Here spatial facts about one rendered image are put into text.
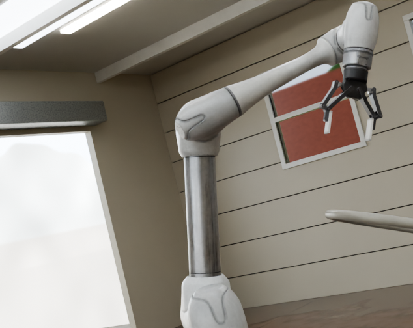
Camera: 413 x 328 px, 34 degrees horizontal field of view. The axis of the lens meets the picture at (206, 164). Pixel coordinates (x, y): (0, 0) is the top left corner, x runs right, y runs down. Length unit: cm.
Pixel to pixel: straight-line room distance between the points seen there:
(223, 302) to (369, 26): 94
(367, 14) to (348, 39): 9
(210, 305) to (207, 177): 42
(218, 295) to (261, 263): 838
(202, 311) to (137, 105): 908
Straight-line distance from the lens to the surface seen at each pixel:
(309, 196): 970
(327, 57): 228
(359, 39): 215
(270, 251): 1018
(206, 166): 212
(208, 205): 212
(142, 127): 1083
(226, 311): 193
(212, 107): 197
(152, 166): 1075
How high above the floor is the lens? 135
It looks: 5 degrees up
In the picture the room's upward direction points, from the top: 14 degrees counter-clockwise
